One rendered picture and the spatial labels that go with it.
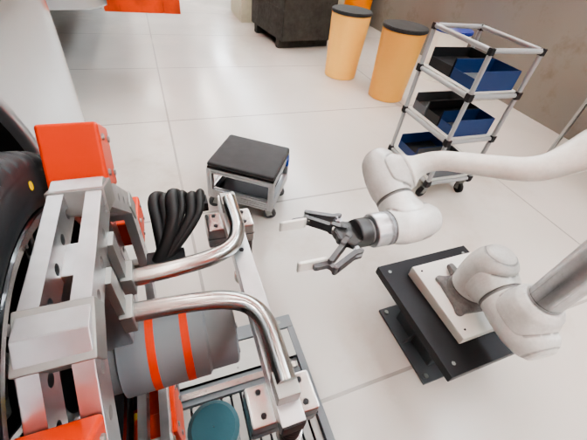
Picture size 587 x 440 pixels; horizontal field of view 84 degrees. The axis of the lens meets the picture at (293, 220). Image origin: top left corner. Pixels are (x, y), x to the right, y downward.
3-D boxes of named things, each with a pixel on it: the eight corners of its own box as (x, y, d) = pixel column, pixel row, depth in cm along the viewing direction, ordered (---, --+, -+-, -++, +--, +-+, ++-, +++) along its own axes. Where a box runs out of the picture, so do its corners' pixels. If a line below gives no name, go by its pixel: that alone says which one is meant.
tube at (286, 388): (124, 312, 45) (102, 264, 38) (260, 282, 51) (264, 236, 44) (122, 461, 34) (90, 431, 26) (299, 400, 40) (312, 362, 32)
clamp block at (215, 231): (205, 230, 68) (203, 212, 65) (248, 224, 71) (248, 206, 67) (209, 249, 65) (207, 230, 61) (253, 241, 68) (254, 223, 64)
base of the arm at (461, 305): (465, 265, 145) (471, 257, 141) (496, 310, 130) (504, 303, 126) (429, 269, 140) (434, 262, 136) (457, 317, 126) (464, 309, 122)
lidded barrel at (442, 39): (460, 83, 427) (483, 33, 387) (431, 84, 411) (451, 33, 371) (438, 69, 457) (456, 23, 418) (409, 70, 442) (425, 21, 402)
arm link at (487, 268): (477, 267, 137) (508, 233, 122) (503, 306, 125) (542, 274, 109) (443, 271, 134) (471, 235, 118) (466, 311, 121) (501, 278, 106)
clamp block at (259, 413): (242, 401, 46) (242, 387, 42) (302, 381, 49) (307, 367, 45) (251, 442, 42) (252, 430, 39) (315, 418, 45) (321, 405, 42)
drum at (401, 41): (412, 103, 361) (439, 31, 313) (378, 106, 346) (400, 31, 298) (390, 86, 390) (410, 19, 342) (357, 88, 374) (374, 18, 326)
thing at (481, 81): (381, 159, 268) (428, 20, 200) (423, 154, 281) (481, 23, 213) (418, 201, 233) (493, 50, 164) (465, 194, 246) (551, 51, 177)
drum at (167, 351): (114, 338, 62) (92, 296, 53) (227, 311, 69) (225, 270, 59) (113, 418, 53) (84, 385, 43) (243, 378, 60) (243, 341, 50)
